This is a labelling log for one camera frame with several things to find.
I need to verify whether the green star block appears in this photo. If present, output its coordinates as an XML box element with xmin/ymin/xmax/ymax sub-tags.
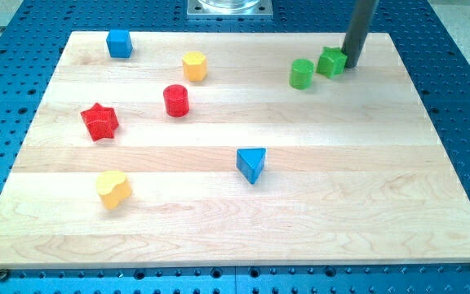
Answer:
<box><xmin>316</xmin><ymin>47</ymin><xmax>348</xmax><ymax>78</ymax></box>

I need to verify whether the blue triangle block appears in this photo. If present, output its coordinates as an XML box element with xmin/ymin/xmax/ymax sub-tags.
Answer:
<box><xmin>236</xmin><ymin>148</ymin><xmax>266</xmax><ymax>185</ymax></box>

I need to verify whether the red star block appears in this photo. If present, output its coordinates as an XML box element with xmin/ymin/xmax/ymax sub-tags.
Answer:
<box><xmin>81</xmin><ymin>103</ymin><xmax>119</xmax><ymax>141</ymax></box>

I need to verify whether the wooden board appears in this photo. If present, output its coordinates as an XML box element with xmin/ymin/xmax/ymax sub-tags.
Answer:
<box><xmin>0</xmin><ymin>31</ymin><xmax>470</xmax><ymax>269</ymax></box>

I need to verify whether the red cylinder block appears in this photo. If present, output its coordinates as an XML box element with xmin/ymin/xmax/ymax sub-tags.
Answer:
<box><xmin>163</xmin><ymin>84</ymin><xmax>189</xmax><ymax>117</ymax></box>

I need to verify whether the yellow hexagon block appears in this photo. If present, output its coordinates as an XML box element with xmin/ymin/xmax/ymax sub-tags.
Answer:
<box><xmin>182</xmin><ymin>51</ymin><xmax>207</xmax><ymax>82</ymax></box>

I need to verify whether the green cylinder block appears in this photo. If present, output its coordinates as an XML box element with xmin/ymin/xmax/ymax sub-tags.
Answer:
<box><xmin>289</xmin><ymin>59</ymin><xmax>314</xmax><ymax>90</ymax></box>

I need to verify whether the yellow heart block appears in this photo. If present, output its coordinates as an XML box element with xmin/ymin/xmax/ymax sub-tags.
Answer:
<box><xmin>95</xmin><ymin>171</ymin><xmax>132</xmax><ymax>210</ymax></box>

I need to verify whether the blue cube block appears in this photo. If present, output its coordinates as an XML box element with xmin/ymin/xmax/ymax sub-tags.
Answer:
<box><xmin>106</xmin><ymin>29</ymin><xmax>133</xmax><ymax>58</ymax></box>

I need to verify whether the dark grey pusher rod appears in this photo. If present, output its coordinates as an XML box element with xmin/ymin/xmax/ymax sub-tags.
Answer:
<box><xmin>341</xmin><ymin>0</ymin><xmax>379</xmax><ymax>69</ymax></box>

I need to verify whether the left board clamp screw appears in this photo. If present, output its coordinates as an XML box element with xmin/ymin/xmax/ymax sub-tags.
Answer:
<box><xmin>0</xmin><ymin>269</ymin><xmax>10</xmax><ymax>282</ymax></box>

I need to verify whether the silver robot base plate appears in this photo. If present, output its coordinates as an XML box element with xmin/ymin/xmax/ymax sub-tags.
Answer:
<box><xmin>187</xmin><ymin>0</ymin><xmax>273</xmax><ymax>19</ymax></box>

